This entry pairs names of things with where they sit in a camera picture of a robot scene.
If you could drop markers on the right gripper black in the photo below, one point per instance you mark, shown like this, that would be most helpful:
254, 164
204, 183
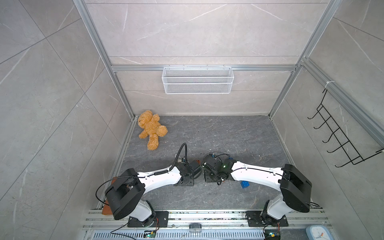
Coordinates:
207, 178

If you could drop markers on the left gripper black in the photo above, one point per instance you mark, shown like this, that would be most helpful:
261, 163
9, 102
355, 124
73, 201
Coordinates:
192, 182

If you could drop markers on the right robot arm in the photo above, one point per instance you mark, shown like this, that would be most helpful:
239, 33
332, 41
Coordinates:
294, 188

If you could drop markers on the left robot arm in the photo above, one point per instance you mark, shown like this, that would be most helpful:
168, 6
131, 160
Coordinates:
124, 194

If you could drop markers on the blue lego brick right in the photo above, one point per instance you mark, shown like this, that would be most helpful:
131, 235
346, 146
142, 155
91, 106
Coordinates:
245, 184

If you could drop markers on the brown teddy bear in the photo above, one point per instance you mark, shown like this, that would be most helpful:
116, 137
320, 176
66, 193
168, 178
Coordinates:
149, 122

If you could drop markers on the brown block at left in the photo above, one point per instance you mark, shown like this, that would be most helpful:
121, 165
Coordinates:
106, 209

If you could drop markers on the aluminium front rail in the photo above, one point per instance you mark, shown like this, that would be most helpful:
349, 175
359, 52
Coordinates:
197, 225

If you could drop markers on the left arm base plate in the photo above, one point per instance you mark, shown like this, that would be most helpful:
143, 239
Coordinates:
158, 219

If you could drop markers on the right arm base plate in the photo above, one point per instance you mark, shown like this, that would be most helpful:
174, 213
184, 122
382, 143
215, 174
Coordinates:
255, 219

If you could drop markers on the white wire mesh basket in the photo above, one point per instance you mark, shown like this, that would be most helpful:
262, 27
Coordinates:
197, 80

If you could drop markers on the blue-rimmed clock on rail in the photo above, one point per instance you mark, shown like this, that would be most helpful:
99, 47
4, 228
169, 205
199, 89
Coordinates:
318, 232

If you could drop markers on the black wall hook rack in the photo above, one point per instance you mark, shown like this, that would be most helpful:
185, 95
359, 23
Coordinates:
343, 142

